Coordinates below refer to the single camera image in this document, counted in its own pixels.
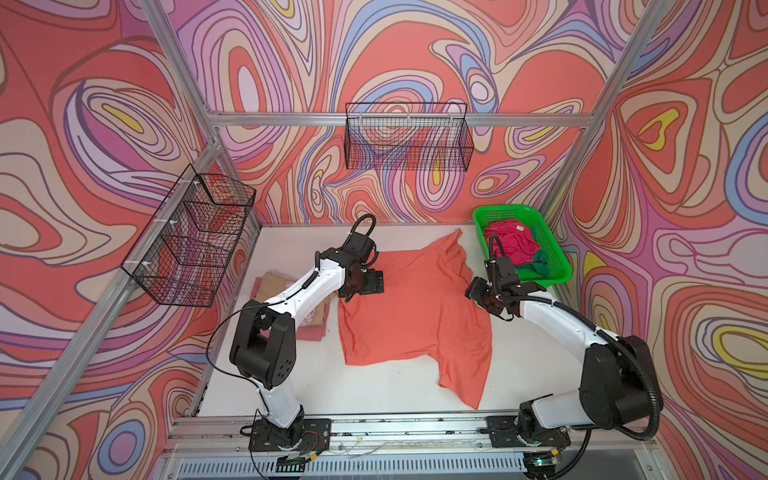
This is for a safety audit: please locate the green plastic basket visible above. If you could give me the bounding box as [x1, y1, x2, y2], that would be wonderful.
[472, 205, 572, 288]

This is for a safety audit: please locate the coral orange t shirt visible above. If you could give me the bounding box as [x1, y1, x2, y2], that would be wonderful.
[339, 229, 492, 409]

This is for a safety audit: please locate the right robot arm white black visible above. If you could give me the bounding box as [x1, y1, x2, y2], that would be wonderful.
[465, 234, 663, 446]

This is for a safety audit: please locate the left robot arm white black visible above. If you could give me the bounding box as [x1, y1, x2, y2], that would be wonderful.
[229, 214, 384, 446]

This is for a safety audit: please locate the dark green t shirt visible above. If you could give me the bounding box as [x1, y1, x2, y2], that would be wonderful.
[517, 249, 551, 277]

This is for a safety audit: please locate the magenta t shirt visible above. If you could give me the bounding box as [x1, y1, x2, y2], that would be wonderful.
[483, 219, 541, 266]

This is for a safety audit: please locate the folded pink t shirt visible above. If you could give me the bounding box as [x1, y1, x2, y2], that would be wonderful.
[248, 275, 335, 343]

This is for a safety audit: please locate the folded beige t shirt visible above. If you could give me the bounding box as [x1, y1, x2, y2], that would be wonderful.
[252, 272, 334, 328]

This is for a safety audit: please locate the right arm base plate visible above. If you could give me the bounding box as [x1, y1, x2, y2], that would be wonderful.
[479, 412, 571, 449]

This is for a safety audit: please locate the black wire basket back wall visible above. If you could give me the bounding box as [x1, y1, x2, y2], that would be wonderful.
[344, 101, 475, 172]

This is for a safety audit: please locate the black wire basket wall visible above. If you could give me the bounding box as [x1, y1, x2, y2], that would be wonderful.
[344, 101, 475, 172]
[121, 166, 256, 308]

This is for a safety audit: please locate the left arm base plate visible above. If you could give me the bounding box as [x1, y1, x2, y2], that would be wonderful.
[248, 418, 332, 453]

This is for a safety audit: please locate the aluminium frame horizontal back bar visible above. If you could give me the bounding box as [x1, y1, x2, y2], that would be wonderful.
[208, 112, 595, 128]

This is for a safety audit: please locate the black wire basket left wall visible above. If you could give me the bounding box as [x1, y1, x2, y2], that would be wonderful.
[121, 166, 256, 308]

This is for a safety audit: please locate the aluminium front rail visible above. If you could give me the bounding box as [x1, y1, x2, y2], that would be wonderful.
[165, 410, 655, 455]

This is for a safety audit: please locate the white vented cable duct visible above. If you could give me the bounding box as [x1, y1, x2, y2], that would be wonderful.
[169, 452, 528, 479]

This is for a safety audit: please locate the aluminium frame right post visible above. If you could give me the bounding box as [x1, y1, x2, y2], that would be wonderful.
[540, 0, 674, 220]

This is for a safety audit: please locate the aluminium frame post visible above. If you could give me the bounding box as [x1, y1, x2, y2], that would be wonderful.
[540, 0, 674, 220]
[139, 0, 263, 229]

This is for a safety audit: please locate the aluminium frame left post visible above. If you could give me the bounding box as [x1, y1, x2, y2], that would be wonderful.
[139, 0, 263, 229]

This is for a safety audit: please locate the aluminium frame left side bar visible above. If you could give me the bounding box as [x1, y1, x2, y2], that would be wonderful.
[0, 141, 224, 475]

